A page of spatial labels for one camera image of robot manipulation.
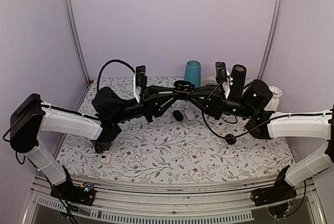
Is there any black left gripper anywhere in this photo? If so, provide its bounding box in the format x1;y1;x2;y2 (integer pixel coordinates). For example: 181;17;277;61
112;85;180;124

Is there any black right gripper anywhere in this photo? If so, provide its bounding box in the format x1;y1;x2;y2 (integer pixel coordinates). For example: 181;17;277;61
186;85;255;120

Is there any black gold-trimmed earbud charging case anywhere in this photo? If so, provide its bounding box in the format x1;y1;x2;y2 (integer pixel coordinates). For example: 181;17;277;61
173;80;195;93

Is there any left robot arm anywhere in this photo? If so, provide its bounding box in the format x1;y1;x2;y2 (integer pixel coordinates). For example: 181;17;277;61
4;60;183;200

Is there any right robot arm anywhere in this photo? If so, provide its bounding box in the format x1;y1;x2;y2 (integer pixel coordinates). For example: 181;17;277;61
180;79;333;201

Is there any white oval earbud case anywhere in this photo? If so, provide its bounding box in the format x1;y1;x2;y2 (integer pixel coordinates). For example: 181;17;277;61
184;109;195;121

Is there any black oval earbud case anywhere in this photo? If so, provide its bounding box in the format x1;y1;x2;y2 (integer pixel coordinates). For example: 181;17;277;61
173;110;184;122

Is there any small black round case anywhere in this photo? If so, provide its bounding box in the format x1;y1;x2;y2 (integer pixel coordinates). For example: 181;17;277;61
224;134;236;145

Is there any white square earbud case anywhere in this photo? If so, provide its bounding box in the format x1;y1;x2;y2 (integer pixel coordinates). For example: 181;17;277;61
100;153;112;164

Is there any white swirl ceramic dish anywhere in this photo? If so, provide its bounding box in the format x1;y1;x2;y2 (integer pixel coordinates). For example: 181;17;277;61
201;77;217;86

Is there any teal cylindrical vase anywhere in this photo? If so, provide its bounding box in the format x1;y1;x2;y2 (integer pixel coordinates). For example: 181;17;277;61
184;60;201;88

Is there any dark brown tall vase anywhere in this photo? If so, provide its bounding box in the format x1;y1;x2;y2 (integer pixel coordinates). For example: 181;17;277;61
231;64;247;96

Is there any floral patterned table mat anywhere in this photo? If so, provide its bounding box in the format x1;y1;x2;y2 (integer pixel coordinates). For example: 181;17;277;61
54;77;297;184

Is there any white ribbed vase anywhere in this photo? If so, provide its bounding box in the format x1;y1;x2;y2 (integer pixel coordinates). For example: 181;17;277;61
264;86;282;111

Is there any dark grey mug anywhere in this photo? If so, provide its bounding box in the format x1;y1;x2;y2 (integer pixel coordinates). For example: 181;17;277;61
91;140;112;154

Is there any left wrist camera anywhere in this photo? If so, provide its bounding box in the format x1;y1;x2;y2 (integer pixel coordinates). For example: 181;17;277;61
135;65;147;89

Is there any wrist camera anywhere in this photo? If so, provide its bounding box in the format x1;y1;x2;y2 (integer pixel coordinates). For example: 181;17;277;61
215;62;230;84
135;65;147;89

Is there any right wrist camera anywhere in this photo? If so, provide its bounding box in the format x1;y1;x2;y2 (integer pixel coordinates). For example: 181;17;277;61
215;62;230;84

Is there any front aluminium rail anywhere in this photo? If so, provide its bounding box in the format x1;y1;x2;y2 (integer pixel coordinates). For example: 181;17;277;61
25;174;327;224

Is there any right rear aluminium frame post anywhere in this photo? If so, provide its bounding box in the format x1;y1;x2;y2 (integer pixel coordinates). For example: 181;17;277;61
257;0;283;80

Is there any aluminium frame post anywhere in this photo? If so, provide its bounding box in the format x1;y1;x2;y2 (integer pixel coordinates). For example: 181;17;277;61
257;0;283;80
63;0;91;85

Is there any left rear aluminium frame post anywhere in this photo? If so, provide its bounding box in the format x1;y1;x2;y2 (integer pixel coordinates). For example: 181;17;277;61
63;0;91;85

